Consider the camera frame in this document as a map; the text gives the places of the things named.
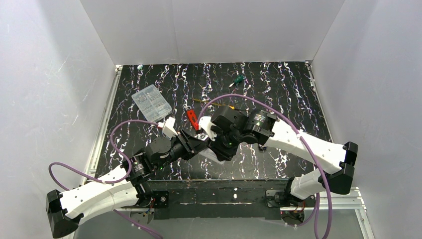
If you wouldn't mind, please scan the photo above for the yellow tape measure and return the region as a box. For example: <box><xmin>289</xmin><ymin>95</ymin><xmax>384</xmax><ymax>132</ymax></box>
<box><xmin>193</xmin><ymin>99</ymin><xmax>235</xmax><ymax>110</ymax></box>

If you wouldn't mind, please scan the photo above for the clear plastic screw box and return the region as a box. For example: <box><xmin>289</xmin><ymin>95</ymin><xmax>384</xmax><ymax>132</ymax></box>
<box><xmin>131</xmin><ymin>85</ymin><xmax>172</xmax><ymax>122</ymax></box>

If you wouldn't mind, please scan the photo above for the red adjustable wrench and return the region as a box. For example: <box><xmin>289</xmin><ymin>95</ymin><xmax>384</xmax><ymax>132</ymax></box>
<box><xmin>185</xmin><ymin>106</ymin><xmax>201</xmax><ymax>133</ymax></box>

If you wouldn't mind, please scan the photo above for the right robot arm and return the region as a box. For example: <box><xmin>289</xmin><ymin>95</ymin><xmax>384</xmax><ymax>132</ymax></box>
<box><xmin>199</xmin><ymin>106</ymin><xmax>358</xmax><ymax>202</ymax></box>

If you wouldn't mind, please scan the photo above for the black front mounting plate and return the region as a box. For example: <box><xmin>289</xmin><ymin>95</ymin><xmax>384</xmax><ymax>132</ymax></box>
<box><xmin>126</xmin><ymin>179</ymin><xmax>288</xmax><ymax>220</ymax></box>

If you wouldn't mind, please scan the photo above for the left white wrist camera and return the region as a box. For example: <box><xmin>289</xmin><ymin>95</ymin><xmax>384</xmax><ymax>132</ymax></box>
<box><xmin>158</xmin><ymin>117</ymin><xmax>178</xmax><ymax>138</ymax></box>

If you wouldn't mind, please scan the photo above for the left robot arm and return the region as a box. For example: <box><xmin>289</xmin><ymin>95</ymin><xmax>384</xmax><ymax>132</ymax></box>
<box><xmin>46</xmin><ymin>130</ymin><xmax>216</xmax><ymax>239</ymax></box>

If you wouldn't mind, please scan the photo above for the white remote control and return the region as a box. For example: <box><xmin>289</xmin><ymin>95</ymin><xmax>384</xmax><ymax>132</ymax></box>
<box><xmin>199</xmin><ymin>147</ymin><xmax>225</xmax><ymax>165</ymax></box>

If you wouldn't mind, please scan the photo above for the green handled screwdriver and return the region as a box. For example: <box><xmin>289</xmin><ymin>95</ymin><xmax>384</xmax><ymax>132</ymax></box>
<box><xmin>229</xmin><ymin>75</ymin><xmax>244</xmax><ymax>88</ymax></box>

